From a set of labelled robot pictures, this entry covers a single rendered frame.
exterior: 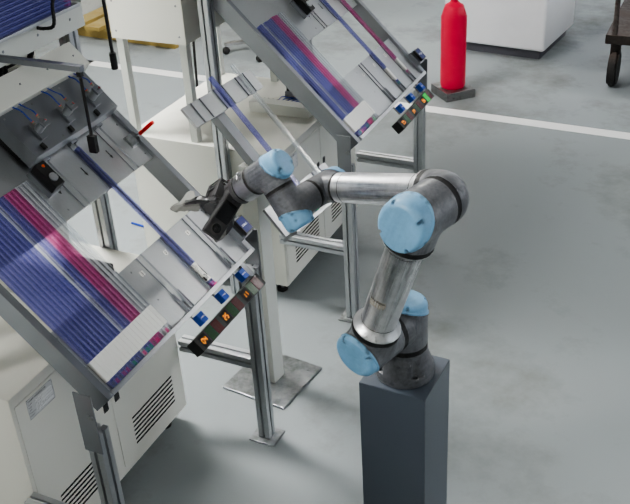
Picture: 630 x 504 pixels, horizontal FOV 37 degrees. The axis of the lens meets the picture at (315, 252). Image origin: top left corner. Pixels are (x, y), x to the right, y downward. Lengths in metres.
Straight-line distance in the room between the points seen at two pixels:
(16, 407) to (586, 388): 1.85
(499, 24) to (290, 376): 3.36
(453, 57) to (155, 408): 3.08
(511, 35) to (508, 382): 3.20
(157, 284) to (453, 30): 3.29
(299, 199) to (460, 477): 1.13
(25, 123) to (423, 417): 1.23
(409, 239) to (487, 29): 4.29
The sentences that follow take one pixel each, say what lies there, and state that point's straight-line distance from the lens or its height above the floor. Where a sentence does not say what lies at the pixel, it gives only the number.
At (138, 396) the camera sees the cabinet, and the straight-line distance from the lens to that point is 2.94.
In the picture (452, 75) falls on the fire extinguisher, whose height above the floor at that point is 0.14.
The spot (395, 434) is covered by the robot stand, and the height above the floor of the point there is 0.41.
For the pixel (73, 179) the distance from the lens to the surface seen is 2.52.
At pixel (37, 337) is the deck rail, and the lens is 2.24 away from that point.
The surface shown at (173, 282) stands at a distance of 2.48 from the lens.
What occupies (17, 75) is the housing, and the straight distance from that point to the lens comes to 2.55.
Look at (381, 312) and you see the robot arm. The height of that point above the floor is 0.86.
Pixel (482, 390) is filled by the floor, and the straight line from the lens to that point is 3.30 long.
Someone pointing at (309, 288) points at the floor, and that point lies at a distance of 3.82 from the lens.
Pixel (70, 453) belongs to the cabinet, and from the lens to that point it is 2.73.
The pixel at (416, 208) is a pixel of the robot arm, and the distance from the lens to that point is 1.94.
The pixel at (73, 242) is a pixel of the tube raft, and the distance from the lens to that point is 2.39.
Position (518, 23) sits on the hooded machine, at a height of 0.22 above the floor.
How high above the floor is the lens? 2.09
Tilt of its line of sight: 31 degrees down
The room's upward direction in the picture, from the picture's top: 4 degrees counter-clockwise
